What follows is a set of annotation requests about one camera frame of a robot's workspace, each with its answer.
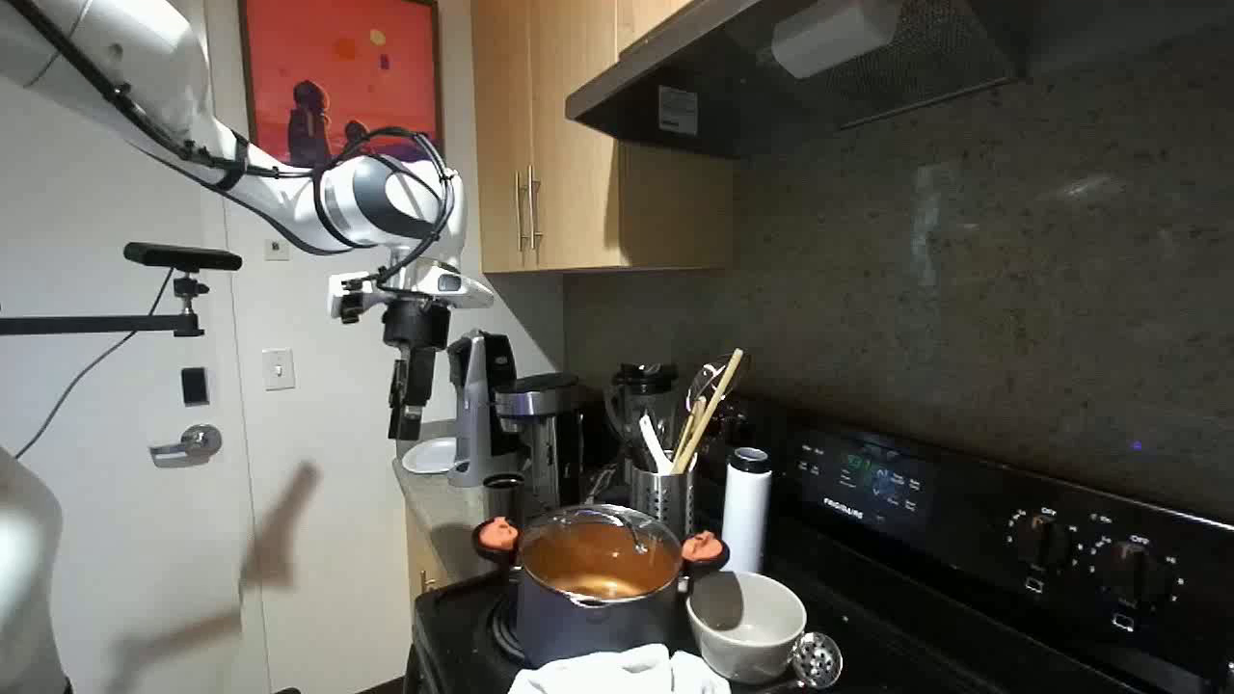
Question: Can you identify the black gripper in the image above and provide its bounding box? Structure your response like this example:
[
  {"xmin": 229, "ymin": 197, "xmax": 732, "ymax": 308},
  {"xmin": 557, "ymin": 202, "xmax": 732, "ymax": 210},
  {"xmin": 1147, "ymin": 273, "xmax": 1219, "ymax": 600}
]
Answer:
[{"xmin": 379, "ymin": 292, "xmax": 456, "ymax": 443}]

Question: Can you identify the orange pot handle cover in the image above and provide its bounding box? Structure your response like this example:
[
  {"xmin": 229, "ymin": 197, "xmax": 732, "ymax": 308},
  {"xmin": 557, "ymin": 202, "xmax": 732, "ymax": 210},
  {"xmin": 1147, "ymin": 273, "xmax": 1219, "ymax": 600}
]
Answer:
[
  {"xmin": 469, "ymin": 512, "xmax": 523, "ymax": 571},
  {"xmin": 675, "ymin": 526, "xmax": 732, "ymax": 575}
]

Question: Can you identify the dark steel cooking pot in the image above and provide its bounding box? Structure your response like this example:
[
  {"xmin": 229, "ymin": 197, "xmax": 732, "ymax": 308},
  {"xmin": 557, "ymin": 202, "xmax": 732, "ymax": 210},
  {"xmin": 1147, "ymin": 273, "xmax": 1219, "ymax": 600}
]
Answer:
[{"xmin": 495, "ymin": 502, "xmax": 690, "ymax": 666}]

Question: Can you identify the black and steel appliance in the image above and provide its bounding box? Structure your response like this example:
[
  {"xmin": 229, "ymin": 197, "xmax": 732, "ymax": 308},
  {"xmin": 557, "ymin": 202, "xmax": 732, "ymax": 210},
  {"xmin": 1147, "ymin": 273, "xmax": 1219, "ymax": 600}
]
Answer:
[{"xmin": 447, "ymin": 326, "xmax": 522, "ymax": 487}]

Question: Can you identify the white plate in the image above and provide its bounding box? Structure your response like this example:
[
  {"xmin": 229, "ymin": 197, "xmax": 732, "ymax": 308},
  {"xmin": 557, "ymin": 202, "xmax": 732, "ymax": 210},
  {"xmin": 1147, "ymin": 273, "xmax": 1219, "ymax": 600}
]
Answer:
[{"xmin": 397, "ymin": 434, "xmax": 467, "ymax": 483}]

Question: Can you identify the steel tumbler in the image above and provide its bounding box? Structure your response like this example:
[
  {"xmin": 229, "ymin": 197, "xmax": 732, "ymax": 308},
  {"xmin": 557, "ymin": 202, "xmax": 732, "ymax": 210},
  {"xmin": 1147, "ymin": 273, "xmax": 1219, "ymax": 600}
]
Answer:
[{"xmin": 483, "ymin": 470, "xmax": 523, "ymax": 522}]

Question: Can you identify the white spatula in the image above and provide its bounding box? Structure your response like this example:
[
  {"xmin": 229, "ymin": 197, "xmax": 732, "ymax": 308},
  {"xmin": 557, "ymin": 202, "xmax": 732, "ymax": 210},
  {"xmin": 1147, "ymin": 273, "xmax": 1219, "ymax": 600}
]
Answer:
[{"xmin": 638, "ymin": 413, "xmax": 679, "ymax": 478}]

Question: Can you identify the steel utensil holder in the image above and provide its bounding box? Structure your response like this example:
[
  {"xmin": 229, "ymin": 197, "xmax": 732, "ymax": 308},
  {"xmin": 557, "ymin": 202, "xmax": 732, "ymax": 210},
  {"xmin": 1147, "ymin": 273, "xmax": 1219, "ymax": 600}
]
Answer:
[{"xmin": 625, "ymin": 454, "xmax": 699, "ymax": 535}]

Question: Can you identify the metal whisk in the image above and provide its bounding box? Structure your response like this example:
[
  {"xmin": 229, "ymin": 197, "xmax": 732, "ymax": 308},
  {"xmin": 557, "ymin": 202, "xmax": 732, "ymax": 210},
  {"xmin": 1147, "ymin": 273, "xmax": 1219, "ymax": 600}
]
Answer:
[{"xmin": 683, "ymin": 359, "xmax": 724, "ymax": 420}]

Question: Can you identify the red painting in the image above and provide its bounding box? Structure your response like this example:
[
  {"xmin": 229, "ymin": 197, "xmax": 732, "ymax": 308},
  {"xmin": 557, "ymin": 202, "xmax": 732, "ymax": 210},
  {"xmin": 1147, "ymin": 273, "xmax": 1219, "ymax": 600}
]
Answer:
[{"xmin": 235, "ymin": 0, "xmax": 447, "ymax": 169}]

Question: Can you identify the white cloth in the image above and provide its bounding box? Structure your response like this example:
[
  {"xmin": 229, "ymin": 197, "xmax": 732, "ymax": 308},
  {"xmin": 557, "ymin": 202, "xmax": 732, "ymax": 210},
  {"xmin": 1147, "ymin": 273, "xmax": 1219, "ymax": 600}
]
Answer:
[{"xmin": 504, "ymin": 639, "xmax": 732, "ymax": 694}]

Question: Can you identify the white bottle with black cap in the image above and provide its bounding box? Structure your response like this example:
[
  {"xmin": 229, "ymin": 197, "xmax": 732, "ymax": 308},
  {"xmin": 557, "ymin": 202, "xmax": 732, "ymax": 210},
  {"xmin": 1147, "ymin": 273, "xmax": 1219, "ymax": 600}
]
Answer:
[{"xmin": 717, "ymin": 443, "xmax": 774, "ymax": 575}]

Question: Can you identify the white ceramic bowl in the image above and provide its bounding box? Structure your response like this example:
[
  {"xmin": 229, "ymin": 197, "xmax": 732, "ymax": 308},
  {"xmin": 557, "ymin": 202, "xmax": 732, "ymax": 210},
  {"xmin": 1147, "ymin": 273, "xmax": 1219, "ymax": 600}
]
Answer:
[{"xmin": 683, "ymin": 566, "xmax": 809, "ymax": 686}]

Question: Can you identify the clear glass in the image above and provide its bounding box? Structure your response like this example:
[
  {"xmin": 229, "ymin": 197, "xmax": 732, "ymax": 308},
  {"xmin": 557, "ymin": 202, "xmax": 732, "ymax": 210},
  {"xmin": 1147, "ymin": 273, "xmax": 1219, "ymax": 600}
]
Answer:
[{"xmin": 782, "ymin": 629, "xmax": 849, "ymax": 694}]

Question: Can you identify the dark range hood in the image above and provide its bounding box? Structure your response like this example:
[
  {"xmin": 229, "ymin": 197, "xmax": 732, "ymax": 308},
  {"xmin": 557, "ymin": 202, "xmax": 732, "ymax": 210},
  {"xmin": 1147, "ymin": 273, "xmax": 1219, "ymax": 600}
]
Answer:
[{"xmin": 562, "ymin": 0, "xmax": 1234, "ymax": 165}]

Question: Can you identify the black stove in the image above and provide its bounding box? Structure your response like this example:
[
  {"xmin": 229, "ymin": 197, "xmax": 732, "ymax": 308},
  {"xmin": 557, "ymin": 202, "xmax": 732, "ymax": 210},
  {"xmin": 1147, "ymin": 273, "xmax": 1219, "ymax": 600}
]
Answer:
[{"xmin": 406, "ymin": 408, "xmax": 1234, "ymax": 694}]

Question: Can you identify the white light switch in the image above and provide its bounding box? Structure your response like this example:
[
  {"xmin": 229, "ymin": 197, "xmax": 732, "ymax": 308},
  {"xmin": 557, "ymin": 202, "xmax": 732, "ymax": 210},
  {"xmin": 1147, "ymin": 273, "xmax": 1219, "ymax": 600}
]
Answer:
[{"xmin": 260, "ymin": 343, "xmax": 301, "ymax": 393}]

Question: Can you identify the silver door handle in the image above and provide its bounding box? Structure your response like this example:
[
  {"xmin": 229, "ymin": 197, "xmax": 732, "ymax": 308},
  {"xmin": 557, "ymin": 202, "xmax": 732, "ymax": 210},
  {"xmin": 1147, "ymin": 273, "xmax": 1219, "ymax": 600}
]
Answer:
[{"xmin": 147, "ymin": 420, "xmax": 229, "ymax": 470}]

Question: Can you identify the light wooden wall cabinet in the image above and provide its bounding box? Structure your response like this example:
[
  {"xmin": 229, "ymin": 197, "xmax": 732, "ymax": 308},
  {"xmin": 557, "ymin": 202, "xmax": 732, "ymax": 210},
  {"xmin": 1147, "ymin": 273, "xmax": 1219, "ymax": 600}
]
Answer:
[{"xmin": 467, "ymin": 0, "xmax": 741, "ymax": 277}]

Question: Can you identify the black bar camera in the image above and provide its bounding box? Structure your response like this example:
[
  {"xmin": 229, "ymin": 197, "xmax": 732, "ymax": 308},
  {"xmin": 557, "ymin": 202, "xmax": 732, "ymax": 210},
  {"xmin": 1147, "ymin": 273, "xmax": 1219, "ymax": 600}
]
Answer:
[{"xmin": 118, "ymin": 238, "xmax": 246, "ymax": 277}]

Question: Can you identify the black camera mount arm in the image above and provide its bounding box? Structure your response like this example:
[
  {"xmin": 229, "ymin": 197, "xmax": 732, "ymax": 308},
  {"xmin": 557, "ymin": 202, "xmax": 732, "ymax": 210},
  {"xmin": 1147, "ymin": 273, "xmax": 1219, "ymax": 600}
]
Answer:
[{"xmin": 0, "ymin": 269, "xmax": 208, "ymax": 343}]

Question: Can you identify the black camera cable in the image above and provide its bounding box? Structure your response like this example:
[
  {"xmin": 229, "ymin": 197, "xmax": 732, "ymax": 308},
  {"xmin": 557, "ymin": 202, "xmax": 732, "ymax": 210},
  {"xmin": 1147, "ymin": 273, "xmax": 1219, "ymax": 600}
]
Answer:
[{"xmin": 10, "ymin": 264, "xmax": 178, "ymax": 462}]

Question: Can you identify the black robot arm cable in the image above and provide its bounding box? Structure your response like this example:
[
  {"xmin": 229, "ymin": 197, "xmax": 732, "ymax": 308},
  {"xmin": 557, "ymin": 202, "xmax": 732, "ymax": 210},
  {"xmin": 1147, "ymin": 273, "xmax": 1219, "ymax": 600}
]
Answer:
[{"xmin": 23, "ymin": 0, "xmax": 462, "ymax": 292}]

